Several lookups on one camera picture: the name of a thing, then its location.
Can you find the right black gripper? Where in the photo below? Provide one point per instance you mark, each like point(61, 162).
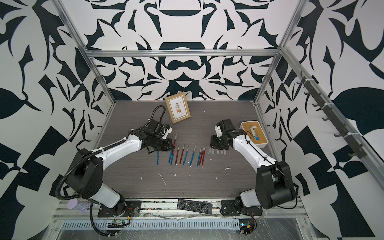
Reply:
point(213, 144)

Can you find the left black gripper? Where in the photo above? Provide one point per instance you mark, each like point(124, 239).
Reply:
point(167, 148)

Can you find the red carving knife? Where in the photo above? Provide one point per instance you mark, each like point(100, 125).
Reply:
point(177, 155)
point(203, 155)

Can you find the red knife capped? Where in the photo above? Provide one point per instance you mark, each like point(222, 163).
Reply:
point(183, 149)

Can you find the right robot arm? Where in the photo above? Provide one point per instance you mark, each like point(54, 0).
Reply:
point(274, 184)

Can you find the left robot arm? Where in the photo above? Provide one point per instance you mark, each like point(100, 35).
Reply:
point(84, 178)

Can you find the white box with wooden lid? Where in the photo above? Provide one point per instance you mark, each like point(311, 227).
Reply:
point(255, 131)

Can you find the black remote control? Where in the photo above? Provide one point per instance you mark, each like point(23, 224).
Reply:
point(195, 206)

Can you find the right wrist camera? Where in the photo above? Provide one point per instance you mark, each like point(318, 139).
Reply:
point(218, 130)

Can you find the wooden picture frame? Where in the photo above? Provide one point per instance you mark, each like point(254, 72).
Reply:
point(178, 107)

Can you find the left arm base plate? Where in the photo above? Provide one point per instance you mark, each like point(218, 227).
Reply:
point(126, 209)

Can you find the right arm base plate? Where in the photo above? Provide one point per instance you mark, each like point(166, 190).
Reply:
point(235, 208)

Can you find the white cable duct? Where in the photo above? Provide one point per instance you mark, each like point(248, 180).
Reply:
point(154, 224)

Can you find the black wall hook rail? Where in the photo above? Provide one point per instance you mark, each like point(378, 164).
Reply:
point(335, 116)

